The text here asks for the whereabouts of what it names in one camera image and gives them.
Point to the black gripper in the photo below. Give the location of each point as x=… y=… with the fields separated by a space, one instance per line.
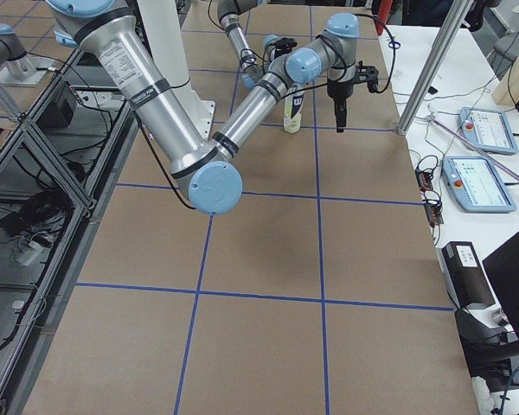
x=337 y=90

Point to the white tennis ball can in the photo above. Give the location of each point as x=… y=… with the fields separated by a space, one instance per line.
x=293 y=105

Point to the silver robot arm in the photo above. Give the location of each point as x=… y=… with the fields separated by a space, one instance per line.
x=228 y=12
x=156 y=86

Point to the small electronics board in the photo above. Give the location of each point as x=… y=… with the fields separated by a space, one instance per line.
x=430 y=197

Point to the far teach pendant tablet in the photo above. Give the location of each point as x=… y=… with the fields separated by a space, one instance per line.
x=489 y=130

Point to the teach pendant tablet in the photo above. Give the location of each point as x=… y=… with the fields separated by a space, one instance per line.
x=489 y=130
x=476 y=186

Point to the near teach pendant tablet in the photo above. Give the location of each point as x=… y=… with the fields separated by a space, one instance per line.
x=476 y=186

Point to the long reacher grabber stick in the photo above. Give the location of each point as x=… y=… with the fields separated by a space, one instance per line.
x=471 y=146

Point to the black box white label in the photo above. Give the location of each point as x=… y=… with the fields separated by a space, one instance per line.
x=470 y=287

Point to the black monitor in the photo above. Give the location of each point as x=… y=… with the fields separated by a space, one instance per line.
x=502 y=269

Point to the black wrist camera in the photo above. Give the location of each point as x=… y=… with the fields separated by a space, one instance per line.
x=283 y=46
x=366 y=74

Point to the aluminium frame post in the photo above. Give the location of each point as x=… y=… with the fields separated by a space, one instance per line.
x=449 y=15

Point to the white camera stand pedestal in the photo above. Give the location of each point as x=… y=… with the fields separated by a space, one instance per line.
x=162 y=31

